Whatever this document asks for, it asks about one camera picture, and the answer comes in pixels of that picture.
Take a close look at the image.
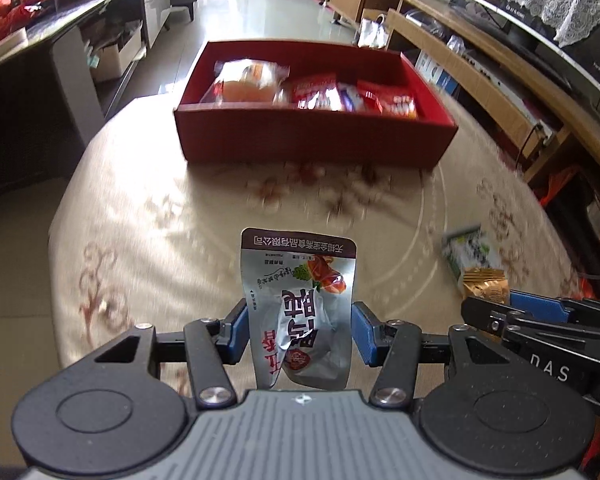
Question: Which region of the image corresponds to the red and white snack packet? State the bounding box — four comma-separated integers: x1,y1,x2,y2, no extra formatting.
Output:
275,74,343,111

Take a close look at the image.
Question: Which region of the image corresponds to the wooden television cabinet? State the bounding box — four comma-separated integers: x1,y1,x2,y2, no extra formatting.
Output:
327,0,600,186

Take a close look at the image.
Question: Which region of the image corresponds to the white storage box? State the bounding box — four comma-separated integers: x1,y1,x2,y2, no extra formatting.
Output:
87,25,146,82

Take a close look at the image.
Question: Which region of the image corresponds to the green and white snack packet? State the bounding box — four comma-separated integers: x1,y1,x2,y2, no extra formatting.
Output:
442,226,501,281

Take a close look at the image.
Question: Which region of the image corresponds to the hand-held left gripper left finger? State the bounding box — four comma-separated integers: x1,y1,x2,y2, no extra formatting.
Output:
70,299,251,408

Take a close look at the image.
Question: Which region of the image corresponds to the clear bread packet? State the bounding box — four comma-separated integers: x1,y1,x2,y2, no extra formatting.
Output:
202,59,291,107

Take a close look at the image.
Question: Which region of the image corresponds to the blue and white snack packet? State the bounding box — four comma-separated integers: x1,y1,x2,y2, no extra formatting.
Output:
337,82,367,112

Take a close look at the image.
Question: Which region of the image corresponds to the gold snack packet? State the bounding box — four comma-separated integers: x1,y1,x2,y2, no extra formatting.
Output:
459,267,511,307

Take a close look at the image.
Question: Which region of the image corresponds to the white plastic bag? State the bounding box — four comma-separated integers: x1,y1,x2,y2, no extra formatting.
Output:
357,14,392,51

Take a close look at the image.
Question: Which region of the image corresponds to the dark coffee table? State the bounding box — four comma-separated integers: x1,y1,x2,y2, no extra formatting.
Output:
0,0,173,196

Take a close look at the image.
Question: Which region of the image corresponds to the silver snack packet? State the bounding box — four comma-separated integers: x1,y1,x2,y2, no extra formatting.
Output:
240,227,357,390

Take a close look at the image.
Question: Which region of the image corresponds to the black television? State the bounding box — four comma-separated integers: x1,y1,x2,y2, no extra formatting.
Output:
440,0,600,107

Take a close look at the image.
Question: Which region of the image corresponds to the blue and white box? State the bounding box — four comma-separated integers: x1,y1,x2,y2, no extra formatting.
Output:
415,52,457,97

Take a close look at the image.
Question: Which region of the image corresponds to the black cable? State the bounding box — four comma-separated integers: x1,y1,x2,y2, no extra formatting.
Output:
516,121,557,172

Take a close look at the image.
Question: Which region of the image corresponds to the beige patterned tablecloth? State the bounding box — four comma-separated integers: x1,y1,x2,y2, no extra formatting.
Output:
47,95,596,411

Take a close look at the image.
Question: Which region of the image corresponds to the orange bag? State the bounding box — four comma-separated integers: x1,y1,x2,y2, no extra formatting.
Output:
537,164,582,207

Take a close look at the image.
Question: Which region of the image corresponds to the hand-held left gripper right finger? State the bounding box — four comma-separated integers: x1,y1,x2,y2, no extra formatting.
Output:
352,301,513,408

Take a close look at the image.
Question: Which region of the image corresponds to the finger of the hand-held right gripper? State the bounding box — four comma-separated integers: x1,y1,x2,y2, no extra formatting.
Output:
462,296,531,336
510,290,600,323

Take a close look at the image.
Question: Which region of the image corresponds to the red cardboard box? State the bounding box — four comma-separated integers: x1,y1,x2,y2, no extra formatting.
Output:
174,40,459,170

